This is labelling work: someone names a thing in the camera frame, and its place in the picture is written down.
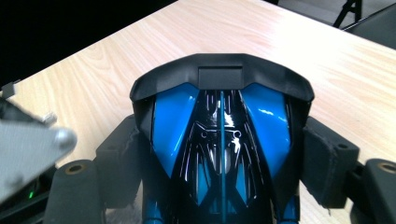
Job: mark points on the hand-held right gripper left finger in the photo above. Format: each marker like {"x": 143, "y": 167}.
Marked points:
{"x": 120, "y": 161}

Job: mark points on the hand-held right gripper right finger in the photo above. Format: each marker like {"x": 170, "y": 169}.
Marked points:
{"x": 330, "y": 165}

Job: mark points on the blue and black toy car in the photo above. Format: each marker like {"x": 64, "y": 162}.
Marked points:
{"x": 222, "y": 140}

